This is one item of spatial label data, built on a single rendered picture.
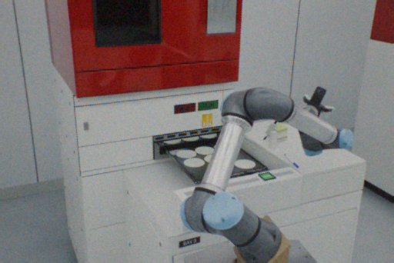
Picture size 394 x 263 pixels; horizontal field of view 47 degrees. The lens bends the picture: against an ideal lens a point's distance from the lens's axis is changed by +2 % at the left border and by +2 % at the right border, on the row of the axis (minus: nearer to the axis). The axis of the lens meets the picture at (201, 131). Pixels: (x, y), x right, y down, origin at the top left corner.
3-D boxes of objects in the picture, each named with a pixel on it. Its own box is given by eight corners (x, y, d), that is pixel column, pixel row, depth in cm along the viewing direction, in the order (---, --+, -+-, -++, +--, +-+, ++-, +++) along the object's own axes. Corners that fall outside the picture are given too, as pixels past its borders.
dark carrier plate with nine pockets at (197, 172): (168, 151, 224) (168, 151, 223) (228, 141, 237) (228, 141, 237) (196, 181, 195) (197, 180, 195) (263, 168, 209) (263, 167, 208)
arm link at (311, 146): (323, 156, 178) (316, 130, 176) (301, 158, 187) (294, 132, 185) (334, 150, 183) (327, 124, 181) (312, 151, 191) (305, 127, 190)
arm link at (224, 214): (248, 248, 133) (220, 224, 127) (219, 242, 144) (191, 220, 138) (264, 212, 139) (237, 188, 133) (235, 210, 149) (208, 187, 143)
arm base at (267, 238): (289, 238, 139) (271, 221, 134) (257, 274, 138) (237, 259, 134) (266, 215, 152) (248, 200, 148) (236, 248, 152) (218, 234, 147)
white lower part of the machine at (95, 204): (68, 242, 302) (57, 128, 272) (181, 215, 335) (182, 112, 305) (91, 315, 242) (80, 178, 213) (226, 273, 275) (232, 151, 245)
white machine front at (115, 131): (80, 174, 215) (72, 94, 200) (228, 148, 248) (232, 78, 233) (81, 178, 212) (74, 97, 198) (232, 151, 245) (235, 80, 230)
